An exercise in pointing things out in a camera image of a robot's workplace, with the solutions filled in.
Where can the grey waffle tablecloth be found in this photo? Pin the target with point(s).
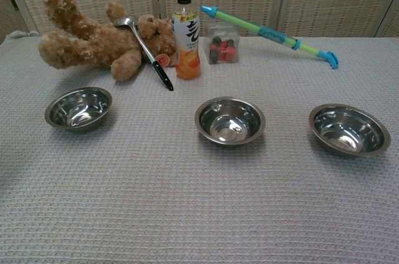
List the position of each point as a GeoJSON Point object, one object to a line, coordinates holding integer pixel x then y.
{"type": "Point", "coordinates": [156, 201]}

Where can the green blue toy water gun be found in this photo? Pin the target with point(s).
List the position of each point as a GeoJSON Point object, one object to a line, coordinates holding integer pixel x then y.
{"type": "Point", "coordinates": [249, 25]}

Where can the orange drink plastic bottle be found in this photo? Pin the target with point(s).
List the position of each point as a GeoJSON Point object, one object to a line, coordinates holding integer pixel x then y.
{"type": "Point", "coordinates": [187, 36]}

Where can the clear plastic box red pieces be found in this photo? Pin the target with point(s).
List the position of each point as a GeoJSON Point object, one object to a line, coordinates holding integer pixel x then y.
{"type": "Point", "coordinates": [222, 50]}

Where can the brown plush teddy bear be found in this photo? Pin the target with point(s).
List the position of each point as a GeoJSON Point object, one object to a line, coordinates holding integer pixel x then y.
{"type": "Point", "coordinates": [93, 45]}

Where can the stainless steel bowl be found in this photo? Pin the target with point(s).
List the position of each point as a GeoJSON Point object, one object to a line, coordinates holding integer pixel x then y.
{"type": "Point", "coordinates": [230, 122]}
{"type": "Point", "coordinates": [78, 111]}
{"type": "Point", "coordinates": [349, 131]}

